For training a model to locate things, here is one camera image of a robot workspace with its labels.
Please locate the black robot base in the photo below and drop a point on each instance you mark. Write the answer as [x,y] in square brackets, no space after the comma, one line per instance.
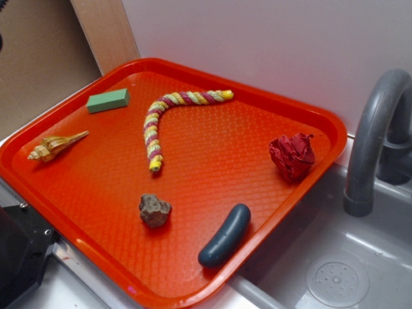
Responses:
[27,240]

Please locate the orange plastic tray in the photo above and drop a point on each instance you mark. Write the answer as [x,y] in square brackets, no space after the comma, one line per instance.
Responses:
[195,140]

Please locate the brown rock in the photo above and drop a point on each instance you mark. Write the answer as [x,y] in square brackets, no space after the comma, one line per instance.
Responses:
[154,212]

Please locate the crumpled red cloth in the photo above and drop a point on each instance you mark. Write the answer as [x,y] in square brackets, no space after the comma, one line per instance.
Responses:
[293,156]

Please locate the dark grey sausage toy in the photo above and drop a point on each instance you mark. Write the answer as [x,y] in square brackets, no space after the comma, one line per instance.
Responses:
[223,244]

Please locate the green rectangular block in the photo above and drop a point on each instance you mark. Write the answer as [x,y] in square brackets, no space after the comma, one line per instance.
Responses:
[108,101]

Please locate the grey toy sink basin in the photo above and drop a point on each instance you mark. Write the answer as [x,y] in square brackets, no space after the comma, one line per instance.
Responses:
[321,257]

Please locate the tan spiral seashell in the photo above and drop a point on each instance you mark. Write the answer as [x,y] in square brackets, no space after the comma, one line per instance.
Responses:
[51,146]

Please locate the wooden board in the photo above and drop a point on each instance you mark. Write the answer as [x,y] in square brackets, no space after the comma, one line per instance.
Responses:
[107,30]

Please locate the grey toy faucet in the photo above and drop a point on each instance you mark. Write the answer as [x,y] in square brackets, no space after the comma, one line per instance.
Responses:
[382,146]

